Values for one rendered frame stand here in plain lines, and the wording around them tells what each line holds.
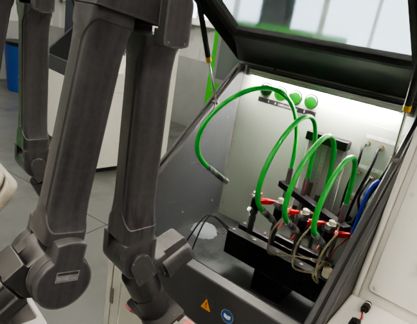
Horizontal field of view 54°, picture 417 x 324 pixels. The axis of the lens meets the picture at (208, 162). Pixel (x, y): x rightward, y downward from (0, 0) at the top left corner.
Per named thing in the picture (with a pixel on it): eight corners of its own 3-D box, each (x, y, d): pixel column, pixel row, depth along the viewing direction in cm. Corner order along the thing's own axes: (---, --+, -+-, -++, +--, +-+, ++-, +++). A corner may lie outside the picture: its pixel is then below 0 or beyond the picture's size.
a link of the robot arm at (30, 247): (-21, 269, 54) (-9, 292, 50) (43, 215, 57) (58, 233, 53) (23, 300, 60) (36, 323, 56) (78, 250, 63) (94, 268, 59)
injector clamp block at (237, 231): (219, 269, 132) (227, 228, 127) (236, 258, 140) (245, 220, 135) (314, 326, 114) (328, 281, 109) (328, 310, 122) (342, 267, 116)
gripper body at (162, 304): (155, 285, 81) (144, 261, 77) (186, 316, 74) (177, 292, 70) (128, 307, 78) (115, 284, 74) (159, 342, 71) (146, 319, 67)
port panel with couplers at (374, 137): (336, 213, 135) (362, 124, 125) (340, 210, 138) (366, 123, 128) (374, 229, 128) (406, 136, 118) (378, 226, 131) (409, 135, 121)
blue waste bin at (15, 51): (-5, 87, 653) (-6, 37, 628) (29, 85, 702) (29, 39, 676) (17, 95, 625) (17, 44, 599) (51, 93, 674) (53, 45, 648)
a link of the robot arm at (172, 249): (101, 238, 67) (128, 265, 61) (156, 198, 72) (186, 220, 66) (124, 281, 74) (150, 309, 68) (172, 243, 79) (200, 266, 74)
